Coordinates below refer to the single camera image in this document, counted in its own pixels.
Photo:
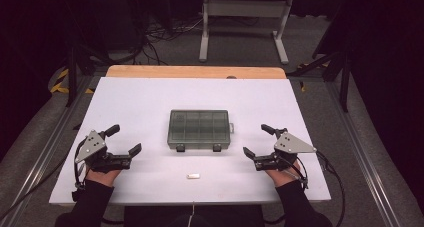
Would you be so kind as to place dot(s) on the person's right hand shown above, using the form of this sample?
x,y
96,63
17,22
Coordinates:
x,y
283,177

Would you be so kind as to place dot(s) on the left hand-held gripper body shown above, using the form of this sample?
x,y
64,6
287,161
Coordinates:
x,y
96,152

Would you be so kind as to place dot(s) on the grey metal stand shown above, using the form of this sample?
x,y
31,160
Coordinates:
x,y
246,8

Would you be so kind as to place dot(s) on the small white block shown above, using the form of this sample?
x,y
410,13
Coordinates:
x,y
193,176

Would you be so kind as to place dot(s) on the yellow black floor tape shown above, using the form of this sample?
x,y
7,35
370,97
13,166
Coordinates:
x,y
302,86
60,85

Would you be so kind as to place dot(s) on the clear grey compartment box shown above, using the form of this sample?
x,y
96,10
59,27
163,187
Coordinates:
x,y
199,128

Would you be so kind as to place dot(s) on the wooden table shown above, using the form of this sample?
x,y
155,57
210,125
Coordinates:
x,y
186,72

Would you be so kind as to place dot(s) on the aluminium floor rail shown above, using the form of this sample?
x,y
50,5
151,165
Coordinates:
x,y
40,163
366,163

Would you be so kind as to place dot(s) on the person's dark torso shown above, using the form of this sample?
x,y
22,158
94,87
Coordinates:
x,y
226,217

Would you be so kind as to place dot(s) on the white board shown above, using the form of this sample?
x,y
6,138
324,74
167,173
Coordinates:
x,y
150,100

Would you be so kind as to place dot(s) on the person's left hand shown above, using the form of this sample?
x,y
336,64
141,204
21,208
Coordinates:
x,y
101,177

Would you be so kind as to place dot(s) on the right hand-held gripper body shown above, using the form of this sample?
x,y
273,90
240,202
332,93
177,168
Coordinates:
x,y
286,150

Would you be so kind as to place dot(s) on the black tripod stand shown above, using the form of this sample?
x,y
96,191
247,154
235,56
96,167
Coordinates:
x,y
345,83
71,77

